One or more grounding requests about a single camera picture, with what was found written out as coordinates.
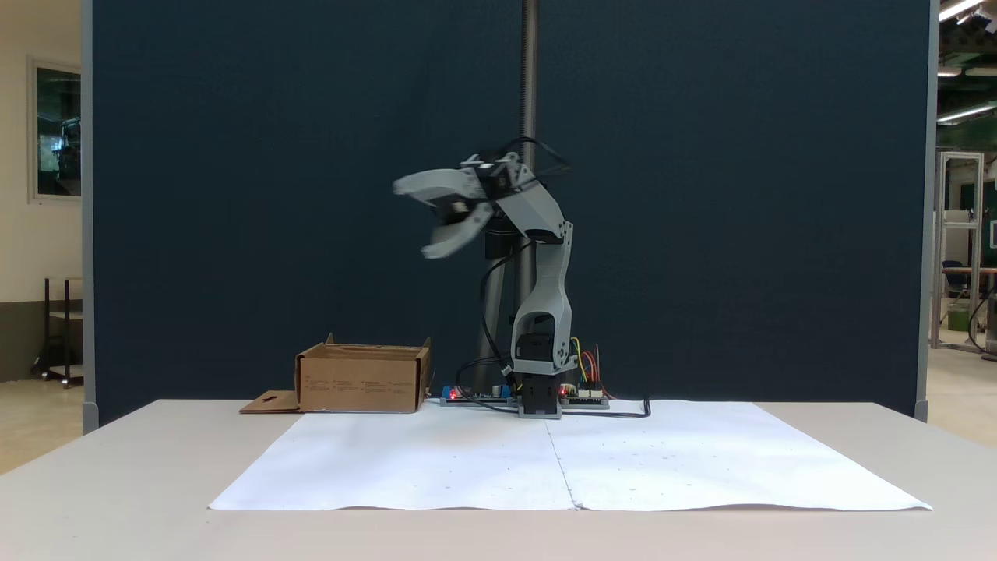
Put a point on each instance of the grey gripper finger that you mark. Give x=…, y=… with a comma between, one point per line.
x=456, y=238
x=436, y=185

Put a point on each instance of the grey metal camera stand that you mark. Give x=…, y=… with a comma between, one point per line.
x=530, y=78

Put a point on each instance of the brown cardboard box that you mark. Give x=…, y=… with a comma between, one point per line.
x=362, y=378

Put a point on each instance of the green circuit board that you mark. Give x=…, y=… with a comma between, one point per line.
x=584, y=399

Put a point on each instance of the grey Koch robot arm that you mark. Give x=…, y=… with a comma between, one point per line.
x=549, y=280

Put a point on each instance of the blue circuit board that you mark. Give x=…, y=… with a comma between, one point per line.
x=475, y=393

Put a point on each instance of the framed wall window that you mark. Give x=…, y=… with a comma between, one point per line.
x=56, y=128

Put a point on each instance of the ceiling strip light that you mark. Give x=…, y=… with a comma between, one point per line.
x=962, y=8
x=966, y=113

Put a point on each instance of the dark blue partition panel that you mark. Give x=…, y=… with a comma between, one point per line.
x=273, y=195

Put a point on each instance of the white paper sheet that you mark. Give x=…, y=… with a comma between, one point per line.
x=724, y=460
x=405, y=460

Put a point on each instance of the grey metal frame rack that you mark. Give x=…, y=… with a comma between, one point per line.
x=938, y=249

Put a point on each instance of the green bin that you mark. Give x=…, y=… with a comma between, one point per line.
x=958, y=319

